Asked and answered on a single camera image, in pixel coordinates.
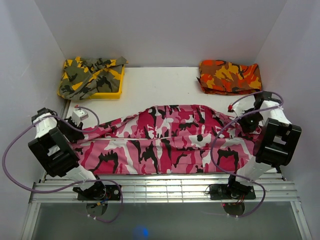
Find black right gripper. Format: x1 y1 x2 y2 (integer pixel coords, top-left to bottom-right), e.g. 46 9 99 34
235 109 264 134

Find pink camouflage trousers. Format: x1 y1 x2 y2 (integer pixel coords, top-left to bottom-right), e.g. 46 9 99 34
73 105 260 175

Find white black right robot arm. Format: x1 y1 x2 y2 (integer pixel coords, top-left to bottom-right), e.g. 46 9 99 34
223 91 302 199

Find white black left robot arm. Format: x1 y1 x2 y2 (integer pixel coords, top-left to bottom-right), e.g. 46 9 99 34
28 107 107 201

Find orange camouflage folded trousers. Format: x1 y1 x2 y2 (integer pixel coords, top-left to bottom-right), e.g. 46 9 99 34
197 59 263 96

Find green yellow camouflage trousers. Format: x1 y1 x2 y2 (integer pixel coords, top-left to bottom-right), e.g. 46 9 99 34
57 56 128 101

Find yellow plastic tray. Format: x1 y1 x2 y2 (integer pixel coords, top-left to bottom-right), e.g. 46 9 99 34
57 64 125 101

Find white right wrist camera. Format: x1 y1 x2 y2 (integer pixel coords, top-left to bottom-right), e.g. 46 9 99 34
227 102 246 117

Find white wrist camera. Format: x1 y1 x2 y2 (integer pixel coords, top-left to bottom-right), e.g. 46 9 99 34
227 102 246 117
71 108 89 126

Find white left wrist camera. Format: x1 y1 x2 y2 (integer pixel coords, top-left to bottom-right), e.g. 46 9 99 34
71 108 89 126

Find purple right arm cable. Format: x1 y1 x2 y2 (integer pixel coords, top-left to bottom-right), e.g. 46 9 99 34
202 90 286 218

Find aluminium rail frame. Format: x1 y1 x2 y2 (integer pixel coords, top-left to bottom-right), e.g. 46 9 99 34
21 99 312 240

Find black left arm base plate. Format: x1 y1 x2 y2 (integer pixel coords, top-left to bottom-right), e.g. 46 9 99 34
72 183 121 201

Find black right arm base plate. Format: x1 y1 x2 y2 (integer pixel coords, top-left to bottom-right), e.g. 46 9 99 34
208 184 256 200

